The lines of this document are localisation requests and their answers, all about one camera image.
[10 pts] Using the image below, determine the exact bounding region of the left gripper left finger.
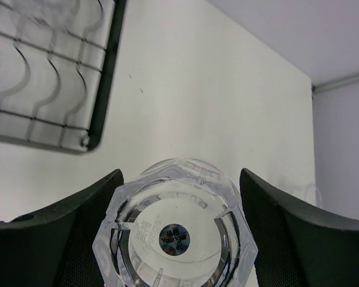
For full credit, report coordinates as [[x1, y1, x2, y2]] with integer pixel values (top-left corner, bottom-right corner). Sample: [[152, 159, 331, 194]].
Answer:
[[0, 169, 124, 286]]

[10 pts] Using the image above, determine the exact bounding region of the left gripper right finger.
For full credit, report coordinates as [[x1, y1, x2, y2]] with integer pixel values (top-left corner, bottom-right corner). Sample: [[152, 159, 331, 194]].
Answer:
[[239, 169, 359, 286]]

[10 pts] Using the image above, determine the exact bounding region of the black wire dish rack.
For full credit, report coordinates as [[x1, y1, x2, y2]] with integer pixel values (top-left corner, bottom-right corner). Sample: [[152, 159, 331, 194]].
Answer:
[[0, 1, 127, 154]]

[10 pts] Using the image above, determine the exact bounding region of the right aluminium frame post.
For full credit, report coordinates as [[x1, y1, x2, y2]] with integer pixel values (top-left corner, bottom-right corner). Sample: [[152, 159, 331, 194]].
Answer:
[[312, 72, 359, 93]]

